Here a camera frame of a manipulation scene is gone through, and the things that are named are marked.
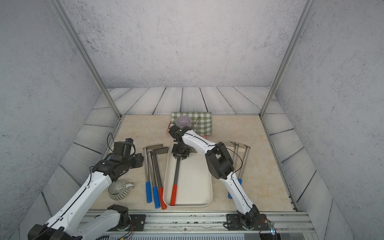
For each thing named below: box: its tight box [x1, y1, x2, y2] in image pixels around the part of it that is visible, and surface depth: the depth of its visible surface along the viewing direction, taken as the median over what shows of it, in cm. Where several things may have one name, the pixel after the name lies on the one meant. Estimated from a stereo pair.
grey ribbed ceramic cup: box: [107, 179, 135, 201], surface depth 79 cm
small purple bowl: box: [175, 115, 192, 129], surface depth 113 cm
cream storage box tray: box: [163, 145, 213, 207], surface depth 87 cm
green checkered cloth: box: [171, 111, 213, 136], surface depth 121 cm
